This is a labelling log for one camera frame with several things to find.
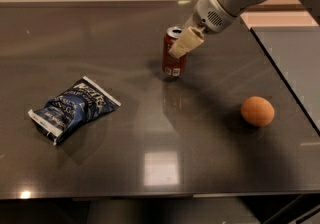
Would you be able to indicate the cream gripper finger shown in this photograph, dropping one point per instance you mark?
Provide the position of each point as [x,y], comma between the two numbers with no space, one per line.
[190,38]

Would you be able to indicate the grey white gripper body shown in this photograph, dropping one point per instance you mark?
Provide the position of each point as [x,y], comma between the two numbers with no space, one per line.
[209,15]

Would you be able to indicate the red coke can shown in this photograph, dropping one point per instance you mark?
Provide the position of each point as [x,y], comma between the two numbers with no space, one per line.
[171,66]

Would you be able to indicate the blue chip bag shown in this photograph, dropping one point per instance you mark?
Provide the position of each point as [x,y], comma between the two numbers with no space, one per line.
[82,103]

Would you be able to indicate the orange fruit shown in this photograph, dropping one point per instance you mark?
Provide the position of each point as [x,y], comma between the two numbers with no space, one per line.
[257,111]

